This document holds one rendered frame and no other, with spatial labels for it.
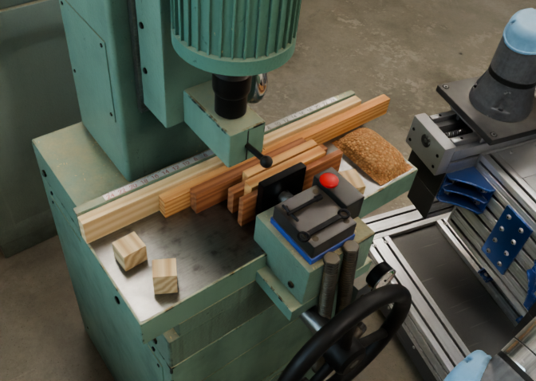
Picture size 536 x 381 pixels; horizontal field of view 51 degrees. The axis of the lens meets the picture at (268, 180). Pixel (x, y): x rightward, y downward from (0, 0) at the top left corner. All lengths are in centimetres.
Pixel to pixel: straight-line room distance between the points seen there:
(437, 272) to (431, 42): 177
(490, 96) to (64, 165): 98
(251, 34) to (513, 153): 96
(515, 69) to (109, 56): 89
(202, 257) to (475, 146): 80
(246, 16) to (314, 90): 209
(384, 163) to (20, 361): 128
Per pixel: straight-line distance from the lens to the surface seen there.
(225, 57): 75
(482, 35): 358
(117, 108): 105
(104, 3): 93
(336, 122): 112
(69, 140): 128
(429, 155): 146
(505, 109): 147
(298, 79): 285
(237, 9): 71
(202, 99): 93
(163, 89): 93
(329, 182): 88
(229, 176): 97
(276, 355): 132
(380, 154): 109
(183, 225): 96
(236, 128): 88
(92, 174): 120
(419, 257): 190
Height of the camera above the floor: 164
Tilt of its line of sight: 46 degrees down
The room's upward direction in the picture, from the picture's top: 7 degrees clockwise
